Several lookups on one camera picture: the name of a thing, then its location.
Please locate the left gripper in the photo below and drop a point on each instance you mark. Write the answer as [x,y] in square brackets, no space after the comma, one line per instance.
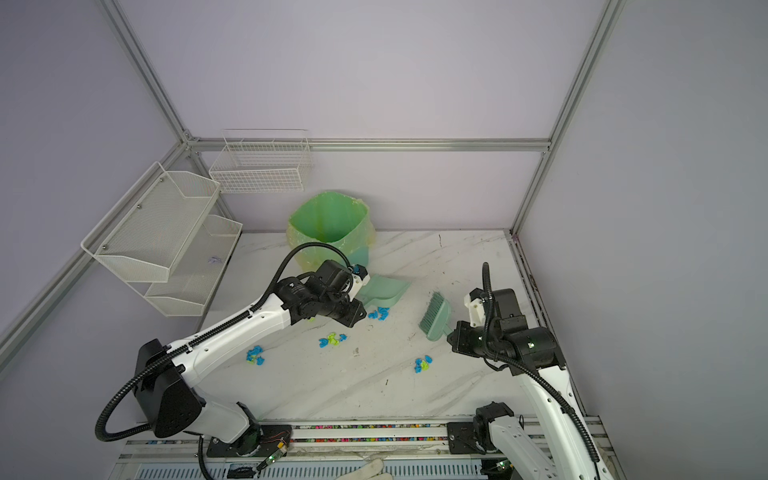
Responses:
[352,317]

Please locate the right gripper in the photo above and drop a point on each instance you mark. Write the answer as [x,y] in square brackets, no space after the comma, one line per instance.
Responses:
[457,340]

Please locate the green hand brush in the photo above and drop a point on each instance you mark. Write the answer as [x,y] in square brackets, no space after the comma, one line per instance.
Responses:
[435,322]

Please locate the green plastic dustpan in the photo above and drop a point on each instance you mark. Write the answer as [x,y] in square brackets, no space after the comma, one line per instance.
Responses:
[382,292]

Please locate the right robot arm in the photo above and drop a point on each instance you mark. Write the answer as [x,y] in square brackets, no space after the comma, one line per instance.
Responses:
[497,333]

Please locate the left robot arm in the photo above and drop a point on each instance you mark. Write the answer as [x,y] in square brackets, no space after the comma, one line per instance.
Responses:
[167,379]

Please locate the blue paper scrap cluster centre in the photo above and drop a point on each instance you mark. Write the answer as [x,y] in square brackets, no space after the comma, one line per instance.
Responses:
[380,314]

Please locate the paper scrap cluster front right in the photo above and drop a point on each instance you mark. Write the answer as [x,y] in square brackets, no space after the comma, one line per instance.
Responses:
[422,364]

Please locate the green trash bin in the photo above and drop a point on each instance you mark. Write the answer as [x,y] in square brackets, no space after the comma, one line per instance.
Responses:
[359,256]

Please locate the yellow-green bin liner bag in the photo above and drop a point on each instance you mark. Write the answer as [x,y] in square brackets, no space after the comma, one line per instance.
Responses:
[332,218]

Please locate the paper scrap cluster far left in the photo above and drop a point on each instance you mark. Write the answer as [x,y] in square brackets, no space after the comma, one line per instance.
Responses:
[254,355]

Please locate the white mesh lower shelf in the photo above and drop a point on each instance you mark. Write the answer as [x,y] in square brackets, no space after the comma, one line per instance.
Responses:
[192,284]

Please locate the white mesh shelf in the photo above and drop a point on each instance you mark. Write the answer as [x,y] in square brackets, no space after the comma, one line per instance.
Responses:
[143,238]
[192,284]

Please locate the white glove centre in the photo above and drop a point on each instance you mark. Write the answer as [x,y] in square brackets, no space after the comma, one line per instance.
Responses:
[373,470]

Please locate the white mesh upper shelf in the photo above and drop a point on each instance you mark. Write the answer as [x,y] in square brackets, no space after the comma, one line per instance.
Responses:
[143,238]

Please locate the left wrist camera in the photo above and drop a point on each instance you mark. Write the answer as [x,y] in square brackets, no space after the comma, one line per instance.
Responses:
[360,277]

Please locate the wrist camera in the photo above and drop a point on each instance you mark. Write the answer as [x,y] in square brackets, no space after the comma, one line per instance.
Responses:
[474,301]
[360,277]

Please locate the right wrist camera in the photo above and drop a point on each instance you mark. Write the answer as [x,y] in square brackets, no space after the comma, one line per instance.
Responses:
[474,301]

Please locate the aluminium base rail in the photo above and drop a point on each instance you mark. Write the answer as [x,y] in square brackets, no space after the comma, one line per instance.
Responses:
[408,449]

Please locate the white wire basket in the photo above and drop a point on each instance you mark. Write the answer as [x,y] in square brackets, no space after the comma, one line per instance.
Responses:
[263,161]

